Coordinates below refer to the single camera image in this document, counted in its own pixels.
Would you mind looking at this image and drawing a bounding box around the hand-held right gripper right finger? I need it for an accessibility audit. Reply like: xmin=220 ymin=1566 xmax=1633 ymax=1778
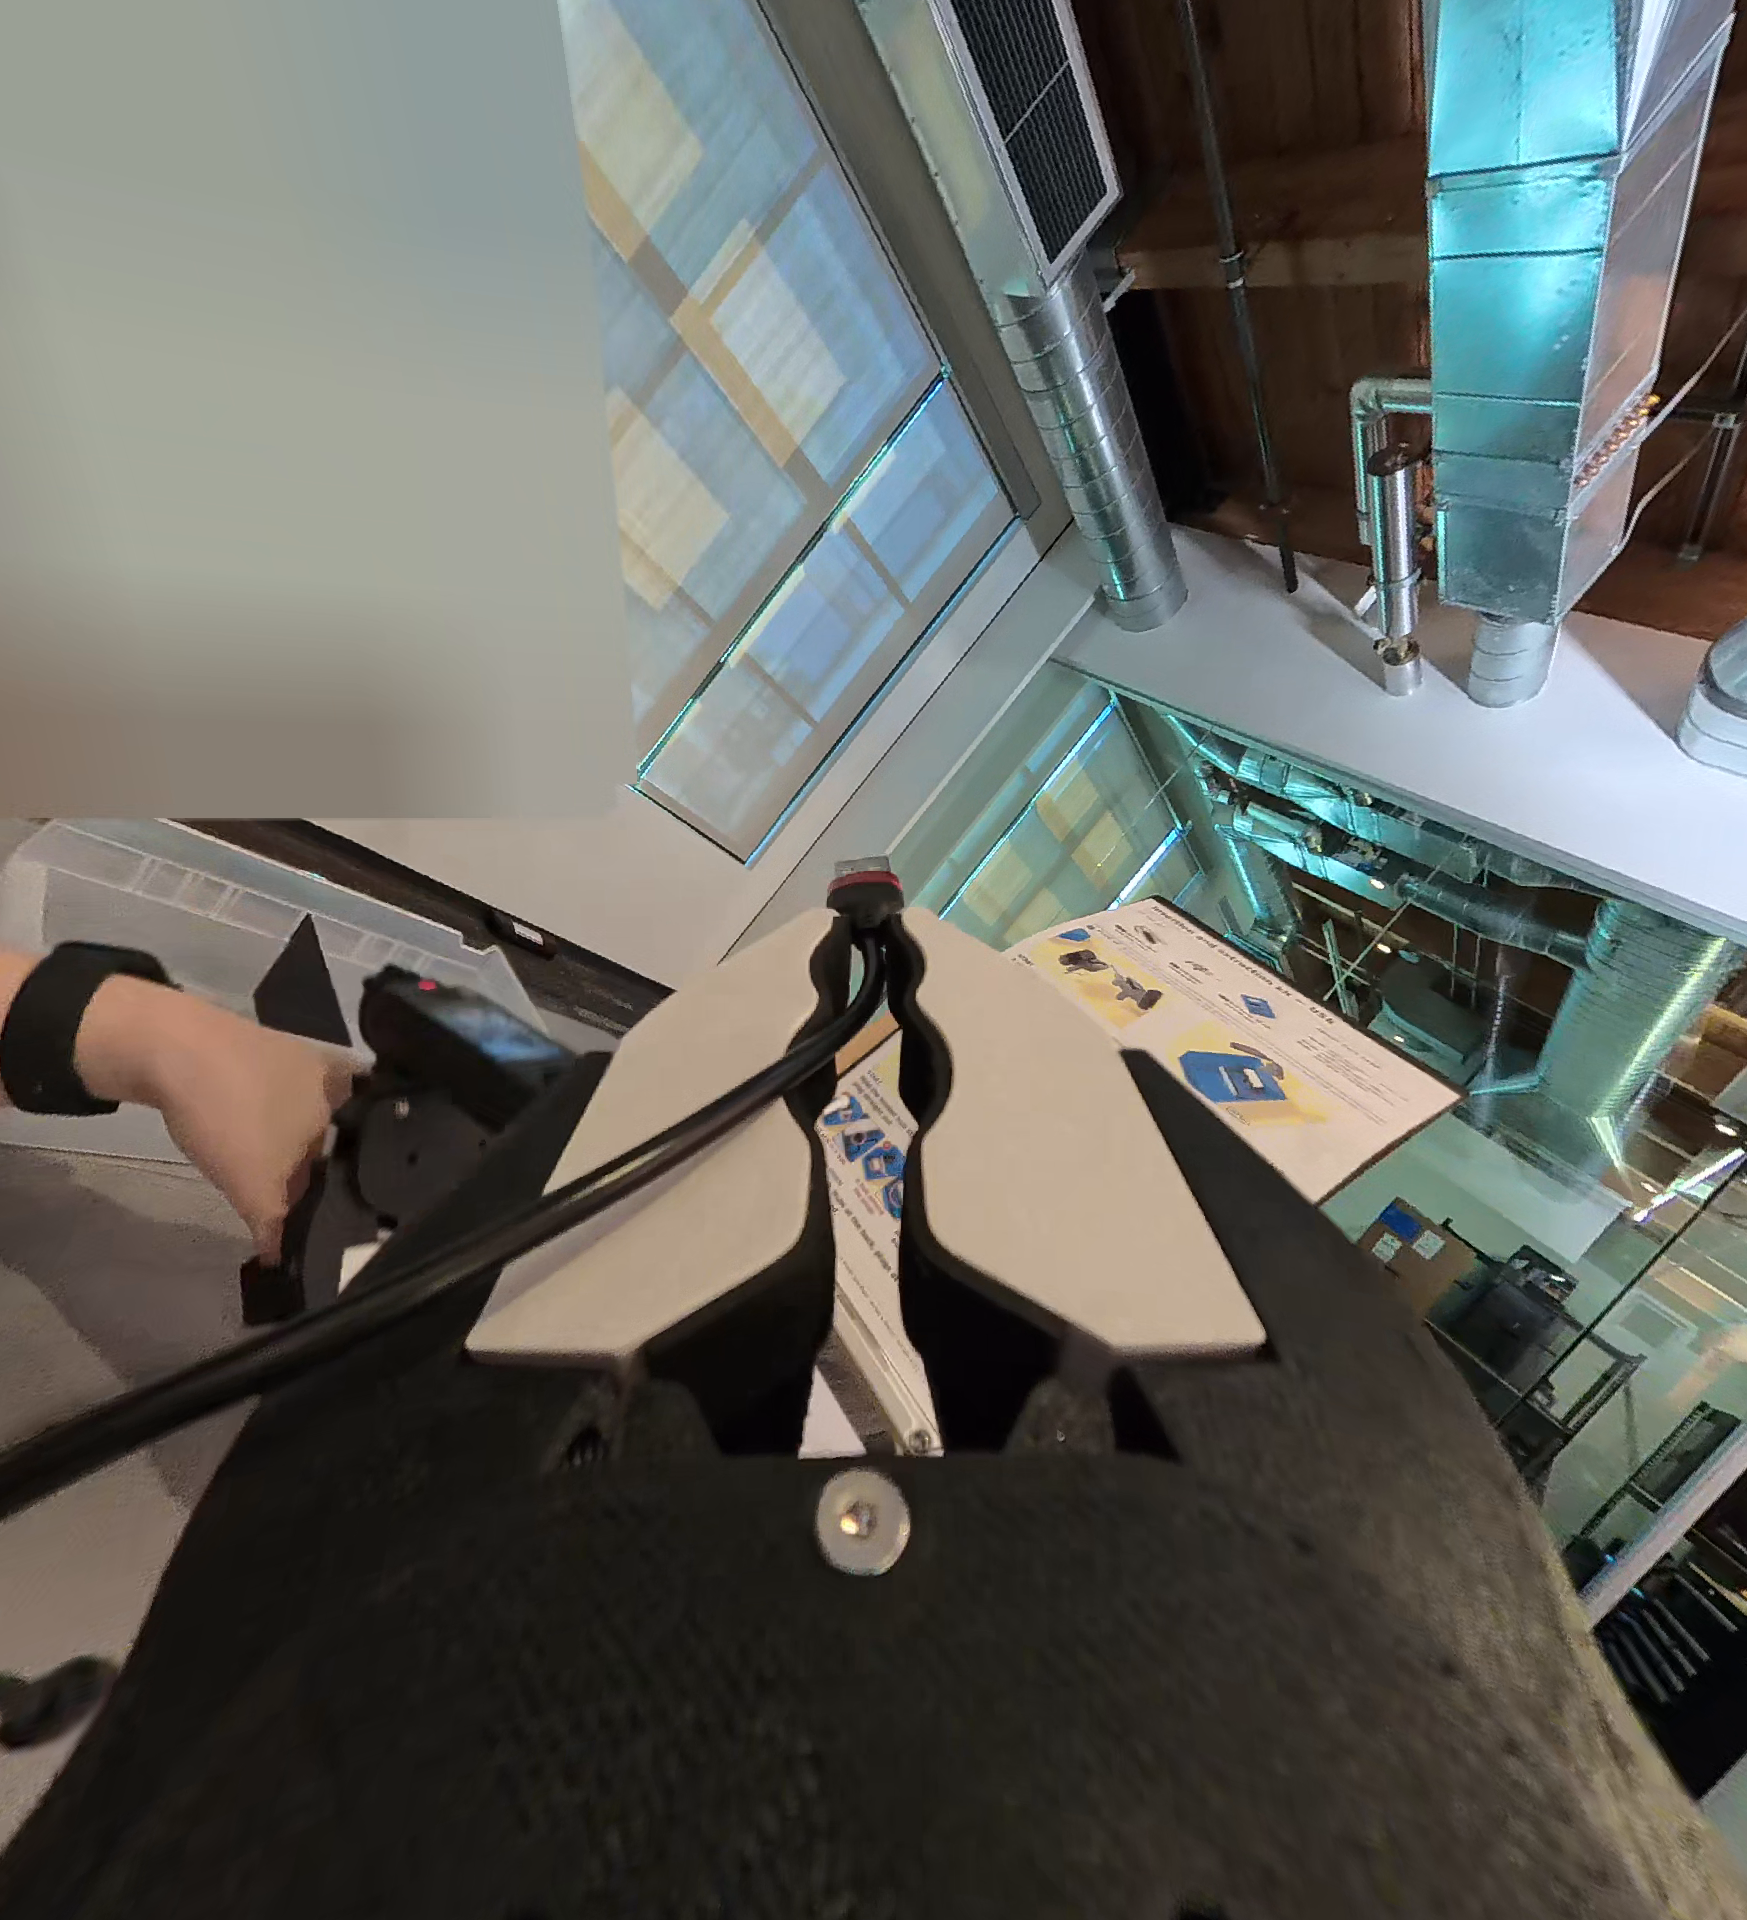
xmin=885 ymin=908 xmax=1267 ymax=1365

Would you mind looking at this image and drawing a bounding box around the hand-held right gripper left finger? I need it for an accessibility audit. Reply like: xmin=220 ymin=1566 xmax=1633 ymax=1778
xmin=464 ymin=912 xmax=835 ymax=1373

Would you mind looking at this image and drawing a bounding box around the black usb cable red-ringed plug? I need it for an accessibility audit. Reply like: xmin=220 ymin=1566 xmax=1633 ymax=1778
xmin=0 ymin=855 xmax=907 ymax=1571

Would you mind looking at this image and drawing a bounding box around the person's left hand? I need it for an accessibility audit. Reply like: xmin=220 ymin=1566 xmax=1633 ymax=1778
xmin=73 ymin=983 xmax=373 ymax=1266

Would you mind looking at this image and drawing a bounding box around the instruction sheet board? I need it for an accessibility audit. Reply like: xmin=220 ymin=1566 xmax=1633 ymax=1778
xmin=797 ymin=898 xmax=1464 ymax=1459

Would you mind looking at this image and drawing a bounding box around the cardboard box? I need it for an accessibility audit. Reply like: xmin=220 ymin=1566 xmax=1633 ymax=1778
xmin=1352 ymin=1197 xmax=1482 ymax=1324

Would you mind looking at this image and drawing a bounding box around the clear plastic storage bin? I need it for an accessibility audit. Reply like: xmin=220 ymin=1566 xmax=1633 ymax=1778
xmin=0 ymin=818 xmax=546 ymax=1164

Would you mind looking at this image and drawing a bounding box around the black wristwatch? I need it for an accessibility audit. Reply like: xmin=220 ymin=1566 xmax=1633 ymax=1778
xmin=0 ymin=939 xmax=184 ymax=1118

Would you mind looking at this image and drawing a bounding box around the silver metal pipe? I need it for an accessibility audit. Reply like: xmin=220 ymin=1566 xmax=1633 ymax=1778
xmin=1347 ymin=375 xmax=1432 ymax=699

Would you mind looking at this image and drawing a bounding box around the large glass window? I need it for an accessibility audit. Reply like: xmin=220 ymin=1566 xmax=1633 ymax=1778
xmin=557 ymin=0 xmax=1027 ymax=866

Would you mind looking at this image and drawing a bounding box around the thin black ceiling pipe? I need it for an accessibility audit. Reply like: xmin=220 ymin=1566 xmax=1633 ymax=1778
xmin=1176 ymin=0 xmax=1304 ymax=595

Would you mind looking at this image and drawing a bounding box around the metal ventilation grille unit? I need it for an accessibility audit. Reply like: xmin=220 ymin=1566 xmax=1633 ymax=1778
xmin=855 ymin=0 xmax=1129 ymax=305

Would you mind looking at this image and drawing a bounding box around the round spiral metal duct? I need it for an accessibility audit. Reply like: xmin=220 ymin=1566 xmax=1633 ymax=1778
xmin=990 ymin=282 xmax=1194 ymax=635

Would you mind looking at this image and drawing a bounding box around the rectangular metal air duct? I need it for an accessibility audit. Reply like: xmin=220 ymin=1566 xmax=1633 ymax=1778
xmin=1419 ymin=0 xmax=1739 ymax=710

